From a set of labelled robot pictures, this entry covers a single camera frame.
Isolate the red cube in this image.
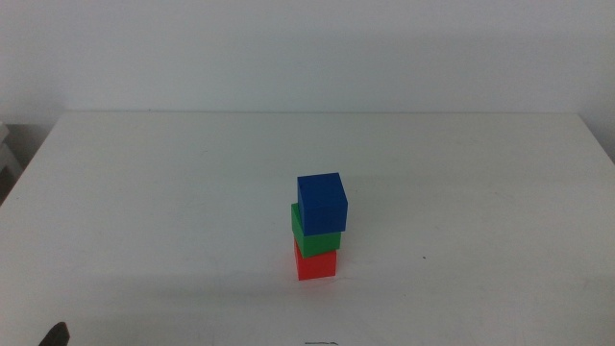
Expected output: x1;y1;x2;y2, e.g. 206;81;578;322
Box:
293;238;338;282

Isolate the blue cube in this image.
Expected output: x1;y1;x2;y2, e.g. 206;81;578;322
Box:
297;172;349;237

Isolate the green cube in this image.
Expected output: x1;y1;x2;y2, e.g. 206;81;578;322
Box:
290;202;343;260

